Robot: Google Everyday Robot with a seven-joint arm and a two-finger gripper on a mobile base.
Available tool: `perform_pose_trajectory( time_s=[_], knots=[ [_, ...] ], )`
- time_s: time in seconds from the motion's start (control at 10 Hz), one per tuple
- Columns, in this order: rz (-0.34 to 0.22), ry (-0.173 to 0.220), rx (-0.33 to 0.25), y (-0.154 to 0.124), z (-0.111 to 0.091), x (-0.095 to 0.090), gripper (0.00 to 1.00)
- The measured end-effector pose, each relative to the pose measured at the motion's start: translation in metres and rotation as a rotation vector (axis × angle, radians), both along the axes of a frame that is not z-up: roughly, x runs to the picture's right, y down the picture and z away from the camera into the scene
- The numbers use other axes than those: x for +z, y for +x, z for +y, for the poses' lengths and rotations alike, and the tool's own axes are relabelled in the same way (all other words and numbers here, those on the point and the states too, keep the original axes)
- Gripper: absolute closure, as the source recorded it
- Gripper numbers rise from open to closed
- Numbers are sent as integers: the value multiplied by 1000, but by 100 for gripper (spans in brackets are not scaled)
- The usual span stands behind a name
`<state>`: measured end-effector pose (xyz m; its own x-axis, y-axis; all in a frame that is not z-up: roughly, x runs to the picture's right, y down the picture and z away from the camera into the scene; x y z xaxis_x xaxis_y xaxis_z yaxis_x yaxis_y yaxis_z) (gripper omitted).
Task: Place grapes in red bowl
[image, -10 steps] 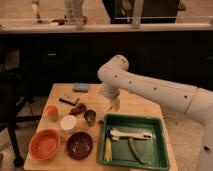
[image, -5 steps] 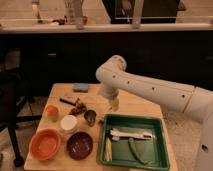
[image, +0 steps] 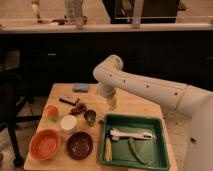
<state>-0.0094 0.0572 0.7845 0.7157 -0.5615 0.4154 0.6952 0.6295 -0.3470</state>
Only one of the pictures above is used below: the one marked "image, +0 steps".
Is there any dark red grape bunch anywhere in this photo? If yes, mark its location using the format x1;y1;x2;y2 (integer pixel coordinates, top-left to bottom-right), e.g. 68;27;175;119
70;103;87;115

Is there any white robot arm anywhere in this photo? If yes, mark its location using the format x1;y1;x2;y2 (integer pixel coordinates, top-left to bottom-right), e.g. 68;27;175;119
93;55;213;171

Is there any white bowl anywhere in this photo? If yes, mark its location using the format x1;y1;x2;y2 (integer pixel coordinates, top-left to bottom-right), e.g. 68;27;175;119
60;115;77;133

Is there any dark maroon bowl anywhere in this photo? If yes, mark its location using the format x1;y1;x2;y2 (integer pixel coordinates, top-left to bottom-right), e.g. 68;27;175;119
66;132;93;160

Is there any orange red bowl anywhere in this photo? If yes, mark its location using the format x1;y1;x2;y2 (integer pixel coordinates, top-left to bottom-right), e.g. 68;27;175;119
29;129;61;161

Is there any grey metal cup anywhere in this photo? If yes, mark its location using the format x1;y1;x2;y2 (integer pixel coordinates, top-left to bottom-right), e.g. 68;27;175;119
84;110;96;126

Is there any black brown eraser block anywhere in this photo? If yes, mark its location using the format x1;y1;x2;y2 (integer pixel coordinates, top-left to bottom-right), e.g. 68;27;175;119
59;96;78;106

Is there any green chili pepper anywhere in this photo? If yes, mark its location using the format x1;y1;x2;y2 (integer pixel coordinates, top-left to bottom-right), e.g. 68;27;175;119
128;138;148;165

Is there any yellow corn cob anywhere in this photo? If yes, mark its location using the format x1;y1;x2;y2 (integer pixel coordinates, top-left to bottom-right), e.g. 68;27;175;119
104;137;112;162

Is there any small orange cup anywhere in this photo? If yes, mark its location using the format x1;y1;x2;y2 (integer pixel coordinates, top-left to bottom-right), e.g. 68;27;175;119
44;105;59;122

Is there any green plastic tray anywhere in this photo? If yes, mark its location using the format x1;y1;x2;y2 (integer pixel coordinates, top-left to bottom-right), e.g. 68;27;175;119
99;114;170;171

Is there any dark cabinet counter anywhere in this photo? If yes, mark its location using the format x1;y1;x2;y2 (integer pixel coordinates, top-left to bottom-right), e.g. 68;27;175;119
0;28;213;95

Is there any black office chair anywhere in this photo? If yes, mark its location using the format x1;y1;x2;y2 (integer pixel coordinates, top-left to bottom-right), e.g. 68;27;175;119
0;49;43;168

